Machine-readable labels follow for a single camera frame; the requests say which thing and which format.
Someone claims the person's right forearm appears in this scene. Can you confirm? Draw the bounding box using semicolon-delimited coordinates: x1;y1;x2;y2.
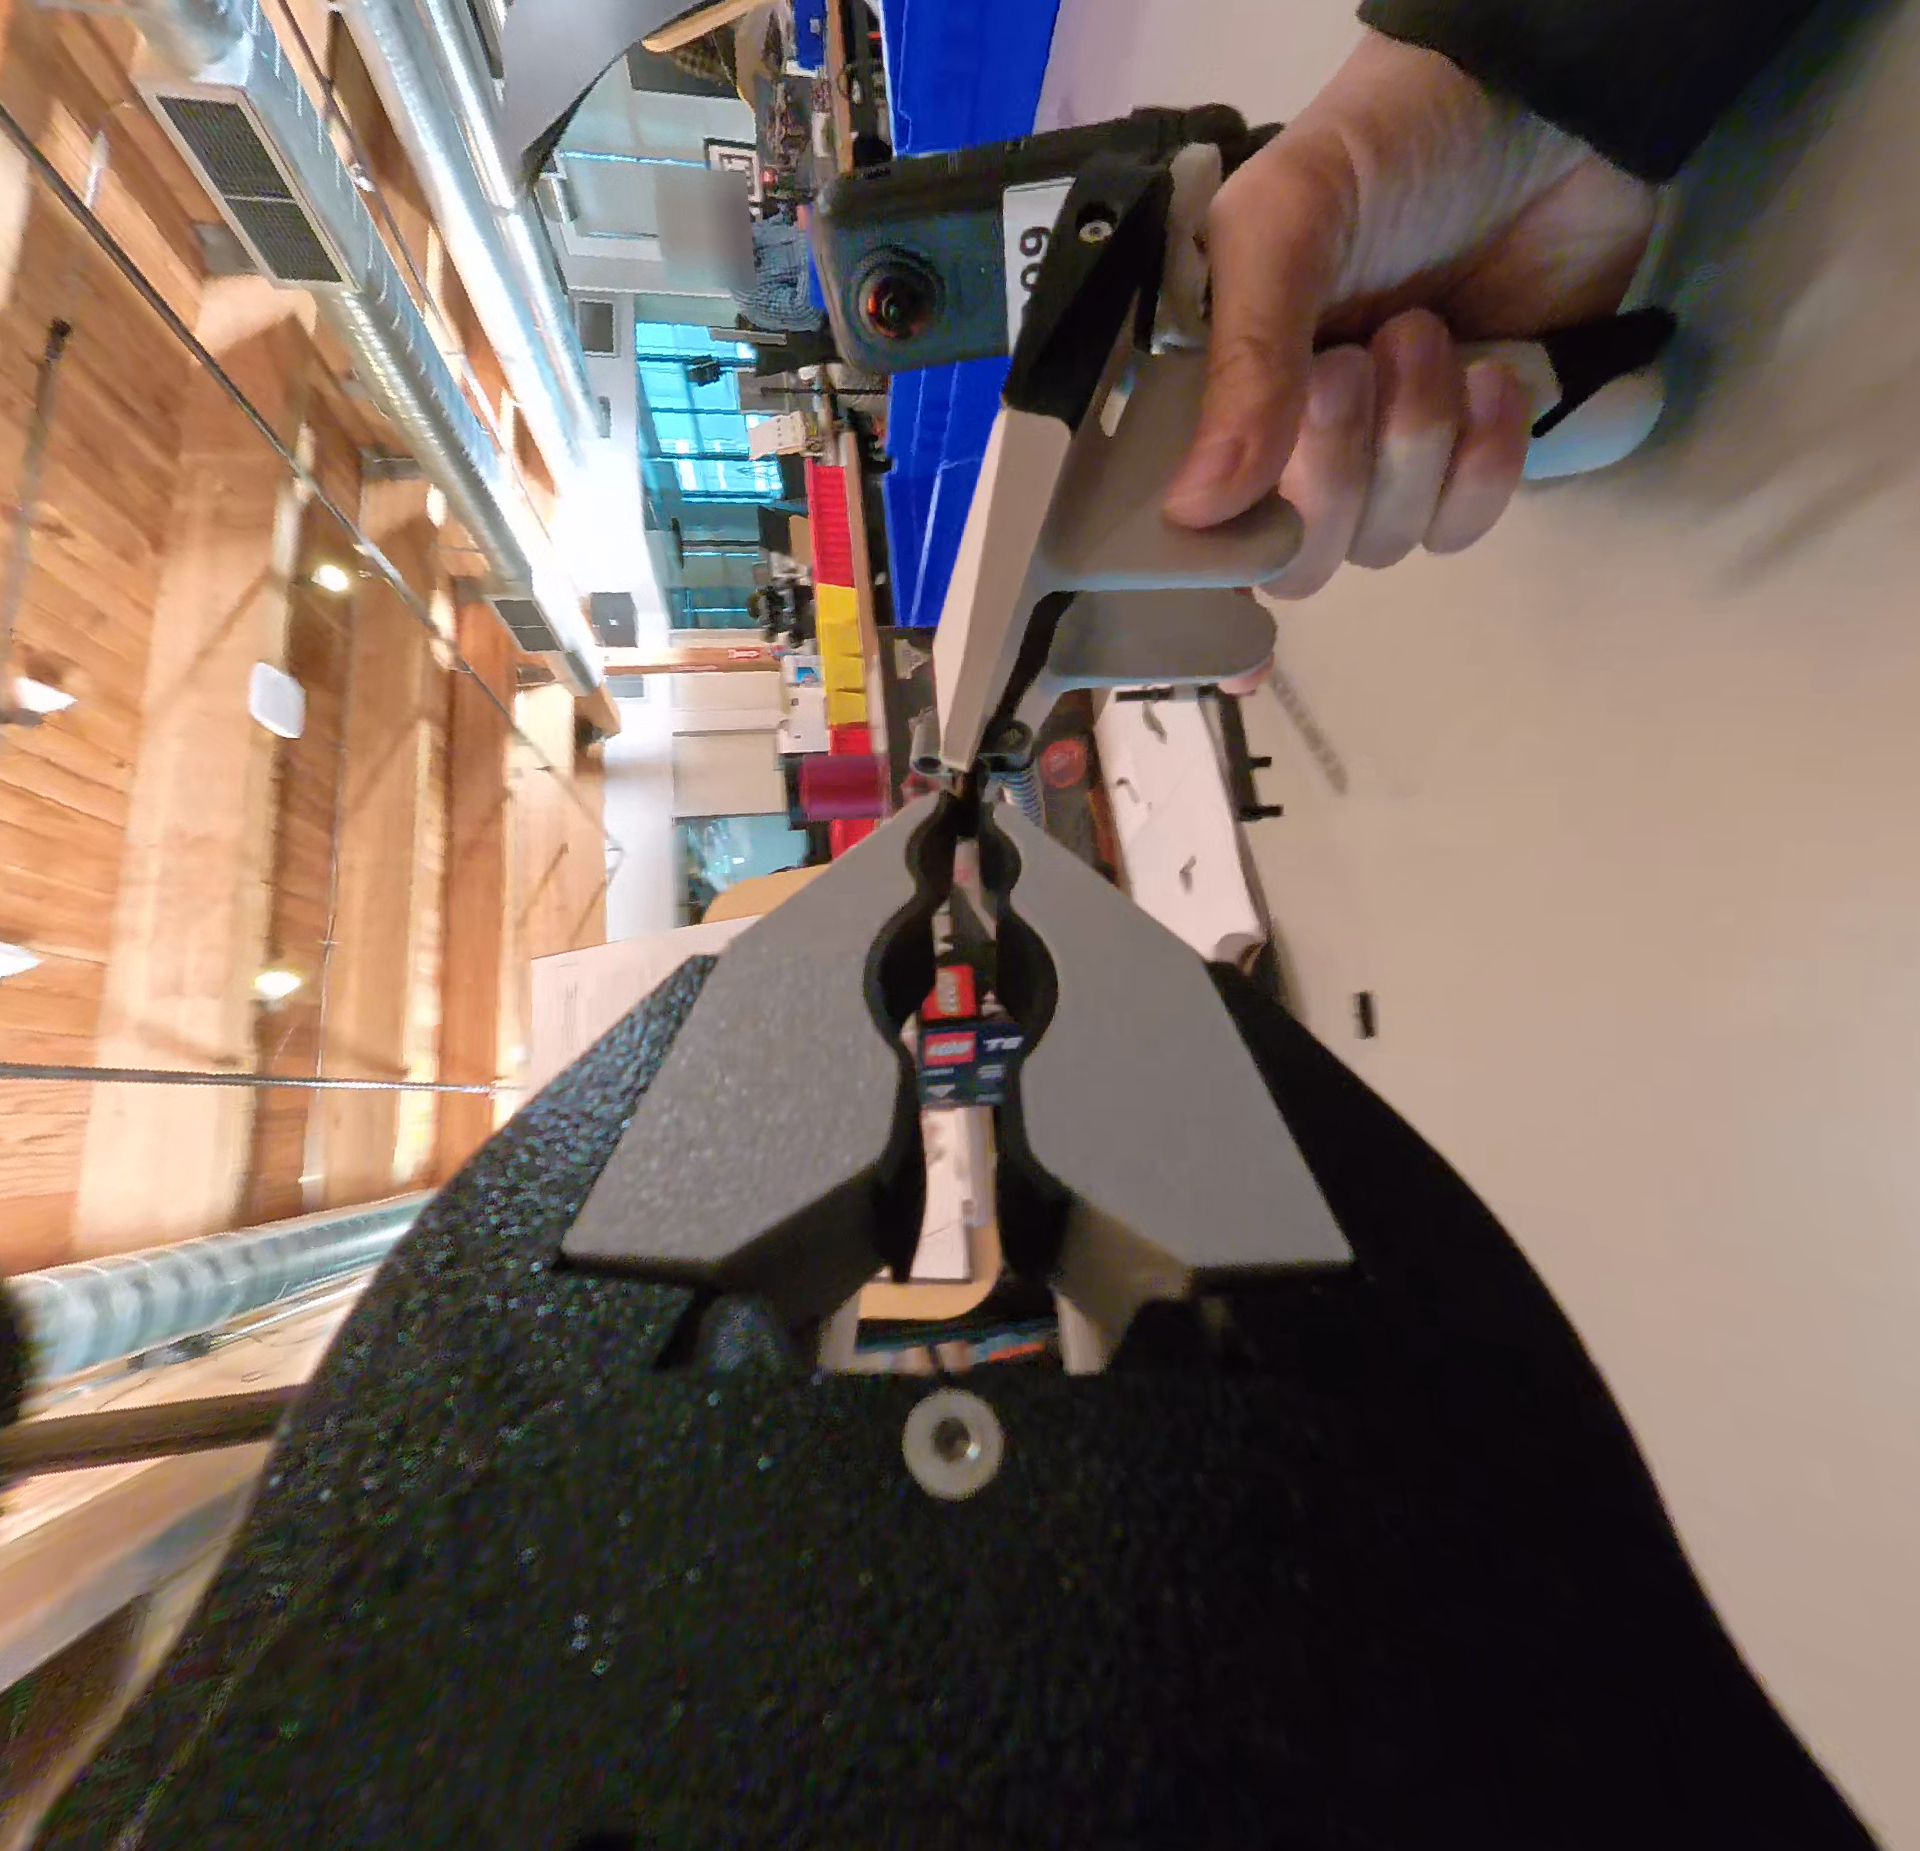
1357;0;1920;187

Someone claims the black toy set box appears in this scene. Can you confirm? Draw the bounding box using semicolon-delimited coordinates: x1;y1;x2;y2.
876;629;1120;1118

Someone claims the silver spiral air duct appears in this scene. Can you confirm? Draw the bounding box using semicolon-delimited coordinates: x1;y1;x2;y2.
0;1188;441;1386
323;0;602;691

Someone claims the open white instruction booklet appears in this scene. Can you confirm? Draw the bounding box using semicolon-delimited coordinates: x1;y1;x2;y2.
1092;687;1274;968

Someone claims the small black toy assembly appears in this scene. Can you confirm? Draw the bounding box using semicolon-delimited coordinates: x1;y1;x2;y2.
905;725;1049;835

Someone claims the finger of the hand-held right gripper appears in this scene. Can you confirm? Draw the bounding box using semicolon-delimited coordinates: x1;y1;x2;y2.
931;409;1082;775

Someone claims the black toy beam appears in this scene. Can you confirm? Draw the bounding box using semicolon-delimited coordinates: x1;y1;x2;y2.
1227;695;1287;823

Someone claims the grey toothed toy strip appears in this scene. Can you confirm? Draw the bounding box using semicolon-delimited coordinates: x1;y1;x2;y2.
1272;671;1352;799

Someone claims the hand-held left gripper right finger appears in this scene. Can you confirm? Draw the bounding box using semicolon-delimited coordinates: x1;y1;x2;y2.
960;799;1361;1374

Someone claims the person's right hand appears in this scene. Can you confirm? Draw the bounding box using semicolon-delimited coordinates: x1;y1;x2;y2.
1162;35;1665;605

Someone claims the white printed instruction sheet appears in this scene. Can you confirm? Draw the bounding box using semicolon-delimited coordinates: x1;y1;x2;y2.
529;936;726;1096

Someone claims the large glass window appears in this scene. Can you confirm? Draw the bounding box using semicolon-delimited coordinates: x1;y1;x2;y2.
637;319;800;627

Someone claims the white ceiling air vent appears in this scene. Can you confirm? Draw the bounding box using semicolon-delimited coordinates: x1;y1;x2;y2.
135;75;366;295
484;597;577;689

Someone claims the grey wooden-edged chair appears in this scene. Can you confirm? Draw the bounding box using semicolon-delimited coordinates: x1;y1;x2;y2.
498;0;839;187

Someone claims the black metal rod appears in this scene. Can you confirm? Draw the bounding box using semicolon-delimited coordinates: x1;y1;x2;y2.
0;1378;303;1478

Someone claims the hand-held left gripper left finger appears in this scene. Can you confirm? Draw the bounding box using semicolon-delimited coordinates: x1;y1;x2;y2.
562;799;963;1374

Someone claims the tan wooden board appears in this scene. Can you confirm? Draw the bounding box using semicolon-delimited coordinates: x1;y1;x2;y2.
699;864;830;926

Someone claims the thin steel tension rod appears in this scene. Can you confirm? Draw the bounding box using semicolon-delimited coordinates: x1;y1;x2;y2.
0;1064;524;1098

